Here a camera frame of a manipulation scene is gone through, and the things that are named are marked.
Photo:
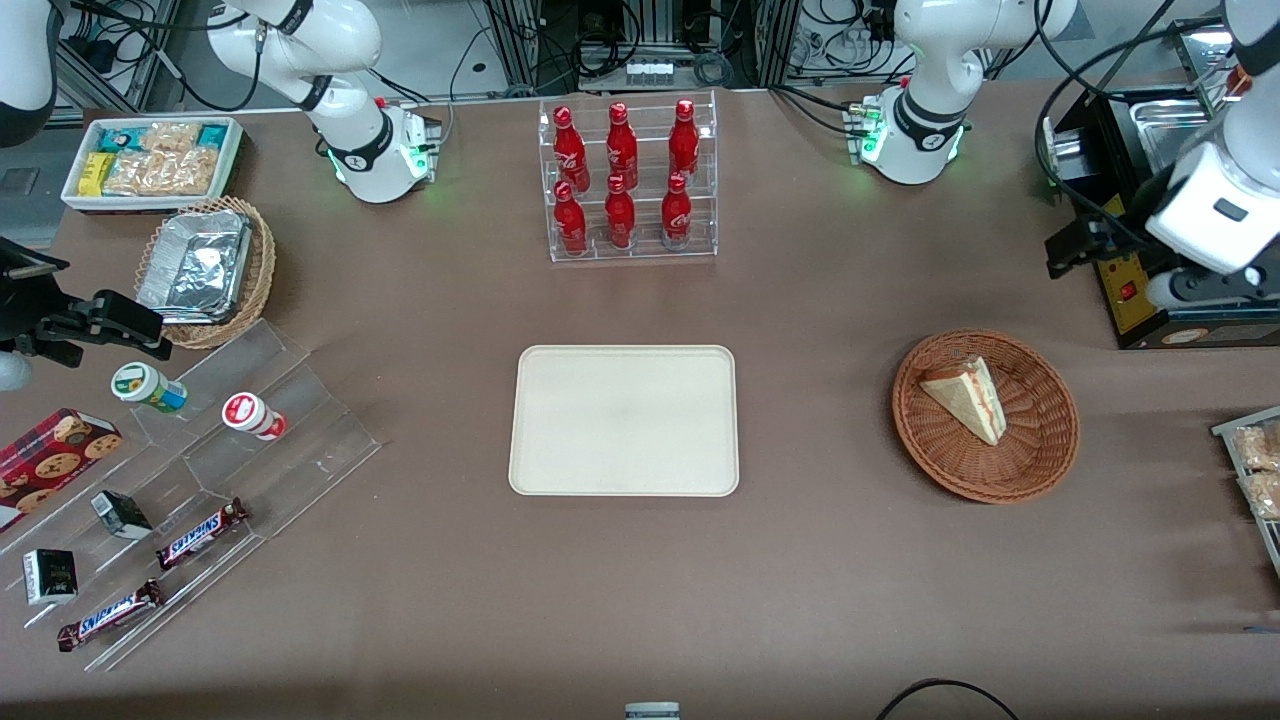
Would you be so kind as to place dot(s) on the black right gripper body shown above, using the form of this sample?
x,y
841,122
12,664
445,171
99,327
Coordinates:
x,y
22,311

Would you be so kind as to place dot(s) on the triangular sandwich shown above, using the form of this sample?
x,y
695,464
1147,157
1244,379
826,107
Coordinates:
x,y
968,398

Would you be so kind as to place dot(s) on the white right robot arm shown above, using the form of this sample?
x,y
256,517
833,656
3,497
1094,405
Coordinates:
x,y
340,40

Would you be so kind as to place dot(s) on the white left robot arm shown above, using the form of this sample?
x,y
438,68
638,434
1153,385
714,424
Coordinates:
x,y
925,60

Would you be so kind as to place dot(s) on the aluminium foil tray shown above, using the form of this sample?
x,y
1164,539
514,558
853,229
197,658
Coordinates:
x,y
195,265

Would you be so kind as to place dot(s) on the light wicker basket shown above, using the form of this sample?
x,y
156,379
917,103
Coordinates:
x,y
262,270

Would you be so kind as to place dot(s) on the brown round wicker basket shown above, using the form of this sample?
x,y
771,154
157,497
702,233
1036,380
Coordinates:
x,y
1040,440

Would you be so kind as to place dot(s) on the grey snack tray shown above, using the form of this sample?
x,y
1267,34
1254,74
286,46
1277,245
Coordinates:
x,y
1225,430

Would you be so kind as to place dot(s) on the beige plastic tray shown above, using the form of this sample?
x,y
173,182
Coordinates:
x,y
600,420

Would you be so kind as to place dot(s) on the green label yogurt cup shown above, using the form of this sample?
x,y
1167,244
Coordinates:
x,y
140,385

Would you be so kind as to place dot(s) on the black food warmer appliance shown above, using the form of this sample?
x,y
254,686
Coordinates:
x,y
1130,300

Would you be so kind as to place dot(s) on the steel warmer pan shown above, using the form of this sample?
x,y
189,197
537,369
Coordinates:
x,y
1165,130

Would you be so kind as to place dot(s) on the red cookie box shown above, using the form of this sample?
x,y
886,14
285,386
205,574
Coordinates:
x,y
50,460

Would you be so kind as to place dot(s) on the yellow snack packet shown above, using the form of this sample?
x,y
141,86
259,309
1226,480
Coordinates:
x,y
95,175

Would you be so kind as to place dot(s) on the clear cracker bag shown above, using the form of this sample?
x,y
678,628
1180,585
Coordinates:
x,y
165,172
170,137

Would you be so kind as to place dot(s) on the red label yogurt cup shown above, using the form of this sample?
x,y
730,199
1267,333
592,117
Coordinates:
x,y
250,413

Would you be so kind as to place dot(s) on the white rectangular snack bin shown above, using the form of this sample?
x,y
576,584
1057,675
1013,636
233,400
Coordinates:
x,y
230,175

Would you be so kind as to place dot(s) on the teal snack packet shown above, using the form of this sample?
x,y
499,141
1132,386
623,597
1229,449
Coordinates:
x,y
120,138
213,135

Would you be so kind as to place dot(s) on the clear acrylic stepped display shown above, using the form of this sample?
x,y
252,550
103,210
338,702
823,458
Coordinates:
x,y
300,440

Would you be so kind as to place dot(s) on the brown Snickers bar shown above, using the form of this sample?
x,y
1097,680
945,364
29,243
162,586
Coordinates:
x,y
110,615
200,533

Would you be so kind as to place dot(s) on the black and white small box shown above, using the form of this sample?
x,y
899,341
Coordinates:
x,y
50,577

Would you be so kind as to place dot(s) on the clear fried snack packet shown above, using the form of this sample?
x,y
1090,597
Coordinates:
x,y
1258,448
1265,495

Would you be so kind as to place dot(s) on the red cola bottle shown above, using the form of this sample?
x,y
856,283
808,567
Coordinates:
x,y
620,218
677,215
684,140
568,145
570,222
621,140

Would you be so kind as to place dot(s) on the clear acrylic bottle rack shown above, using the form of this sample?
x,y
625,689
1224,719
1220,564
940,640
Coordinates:
x,y
640,255

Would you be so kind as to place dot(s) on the white power strip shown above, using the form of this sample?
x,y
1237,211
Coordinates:
x,y
650,72

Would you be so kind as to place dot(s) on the grey device top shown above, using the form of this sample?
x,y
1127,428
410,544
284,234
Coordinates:
x,y
652,712

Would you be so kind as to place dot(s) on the aluminium frame structure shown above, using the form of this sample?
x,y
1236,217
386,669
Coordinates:
x,y
520,40

